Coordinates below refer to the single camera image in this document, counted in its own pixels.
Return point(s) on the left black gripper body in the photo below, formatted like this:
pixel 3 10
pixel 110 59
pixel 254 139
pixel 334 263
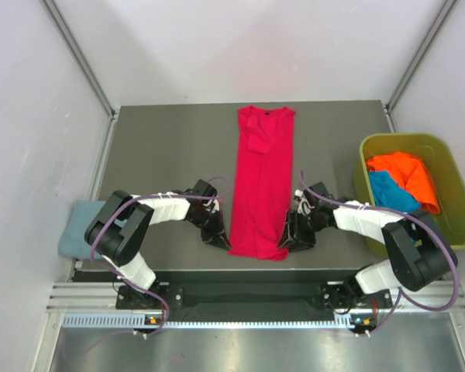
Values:
pixel 209 223

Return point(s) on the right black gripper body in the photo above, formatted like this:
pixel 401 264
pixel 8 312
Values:
pixel 305 225

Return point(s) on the magenta t shirt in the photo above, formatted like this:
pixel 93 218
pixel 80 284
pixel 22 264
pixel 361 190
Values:
pixel 262 191

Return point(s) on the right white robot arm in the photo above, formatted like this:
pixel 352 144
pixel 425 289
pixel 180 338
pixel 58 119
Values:
pixel 417 251

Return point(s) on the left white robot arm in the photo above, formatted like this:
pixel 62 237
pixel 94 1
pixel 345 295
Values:
pixel 118 230

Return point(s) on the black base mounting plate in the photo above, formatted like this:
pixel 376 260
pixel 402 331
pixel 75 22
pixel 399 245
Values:
pixel 258 295

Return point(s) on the blue t shirt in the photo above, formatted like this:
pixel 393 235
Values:
pixel 388 194

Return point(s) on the orange t shirt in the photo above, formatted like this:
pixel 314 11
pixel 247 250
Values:
pixel 410 173

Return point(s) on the folded grey-blue t shirt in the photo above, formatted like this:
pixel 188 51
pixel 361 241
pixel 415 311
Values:
pixel 72 243

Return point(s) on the olive green plastic bin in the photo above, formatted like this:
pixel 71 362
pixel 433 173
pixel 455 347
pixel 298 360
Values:
pixel 439 161

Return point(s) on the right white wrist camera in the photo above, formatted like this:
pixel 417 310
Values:
pixel 304 207

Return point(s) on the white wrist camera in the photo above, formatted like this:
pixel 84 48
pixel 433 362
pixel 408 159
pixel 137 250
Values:
pixel 304 207
pixel 213 206

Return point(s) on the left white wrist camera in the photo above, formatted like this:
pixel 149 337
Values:
pixel 213 206

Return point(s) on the aluminium frame rail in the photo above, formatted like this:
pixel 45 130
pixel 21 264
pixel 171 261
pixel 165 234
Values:
pixel 101 297

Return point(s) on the slotted grey cable duct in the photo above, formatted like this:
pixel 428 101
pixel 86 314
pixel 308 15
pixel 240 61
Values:
pixel 147 321

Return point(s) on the right aluminium corner post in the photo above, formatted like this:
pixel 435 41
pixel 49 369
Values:
pixel 431 34

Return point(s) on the aluminium corner post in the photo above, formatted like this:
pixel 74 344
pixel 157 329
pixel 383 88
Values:
pixel 60 23
pixel 431 34

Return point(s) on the left aluminium corner post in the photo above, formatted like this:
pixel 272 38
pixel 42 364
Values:
pixel 60 23

